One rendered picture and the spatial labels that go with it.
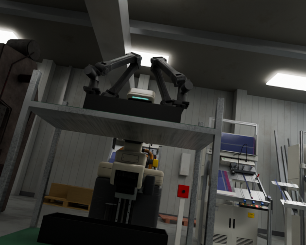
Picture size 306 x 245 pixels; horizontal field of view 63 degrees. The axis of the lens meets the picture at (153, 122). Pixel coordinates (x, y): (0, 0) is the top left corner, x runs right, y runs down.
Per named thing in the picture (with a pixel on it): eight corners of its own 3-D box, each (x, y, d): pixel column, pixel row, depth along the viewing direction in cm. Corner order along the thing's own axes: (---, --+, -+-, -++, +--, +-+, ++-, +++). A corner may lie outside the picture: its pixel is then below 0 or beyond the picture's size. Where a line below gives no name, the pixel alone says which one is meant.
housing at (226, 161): (252, 172, 374) (255, 165, 367) (219, 167, 374) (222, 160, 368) (250, 169, 381) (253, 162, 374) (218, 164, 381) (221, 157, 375)
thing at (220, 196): (266, 206, 314) (268, 202, 310) (214, 198, 315) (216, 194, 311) (266, 205, 315) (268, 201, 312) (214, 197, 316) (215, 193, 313)
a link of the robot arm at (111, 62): (141, 61, 191) (130, 58, 195) (142, 55, 188) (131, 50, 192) (104, 76, 158) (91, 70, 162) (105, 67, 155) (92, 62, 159)
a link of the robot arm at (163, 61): (162, 62, 194) (149, 63, 190) (163, 55, 191) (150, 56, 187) (188, 85, 161) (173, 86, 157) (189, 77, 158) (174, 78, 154)
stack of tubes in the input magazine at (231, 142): (254, 154, 373) (255, 137, 380) (220, 149, 374) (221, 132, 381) (250, 155, 385) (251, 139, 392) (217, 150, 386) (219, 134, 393)
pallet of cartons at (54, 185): (100, 209, 641) (104, 190, 654) (93, 212, 554) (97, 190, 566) (50, 201, 642) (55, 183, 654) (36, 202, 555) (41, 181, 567)
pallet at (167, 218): (202, 225, 640) (202, 220, 643) (210, 230, 563) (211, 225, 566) (158, 218, 640) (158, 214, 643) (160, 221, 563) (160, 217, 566)
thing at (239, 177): (258, 185, 347) (259, 182, 345) (211, 178, 348) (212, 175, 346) (251, 170, 377) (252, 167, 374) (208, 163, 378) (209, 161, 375)
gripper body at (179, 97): (189, 104, 152) (190, 93, 154) (173, 102, 152) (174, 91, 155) (187, 108, 159) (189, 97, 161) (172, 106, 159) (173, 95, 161)
